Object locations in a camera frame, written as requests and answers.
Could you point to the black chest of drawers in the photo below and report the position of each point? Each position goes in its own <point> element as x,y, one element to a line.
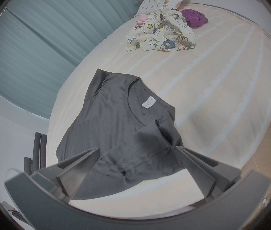
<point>40,150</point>

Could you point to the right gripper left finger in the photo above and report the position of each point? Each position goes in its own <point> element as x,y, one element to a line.
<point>78,174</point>

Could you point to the bed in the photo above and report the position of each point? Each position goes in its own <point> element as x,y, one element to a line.
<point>209,85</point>

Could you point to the black T-shirt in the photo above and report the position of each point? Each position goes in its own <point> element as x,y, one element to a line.
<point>116,128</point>

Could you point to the purple garment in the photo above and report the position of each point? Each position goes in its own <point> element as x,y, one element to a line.
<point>195,18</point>

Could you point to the pink garment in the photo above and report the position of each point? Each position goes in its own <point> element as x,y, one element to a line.
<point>140,19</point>

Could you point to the white printed garment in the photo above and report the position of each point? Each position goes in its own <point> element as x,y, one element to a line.
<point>164,35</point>

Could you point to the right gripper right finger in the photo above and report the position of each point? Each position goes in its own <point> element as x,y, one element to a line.
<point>212,174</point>

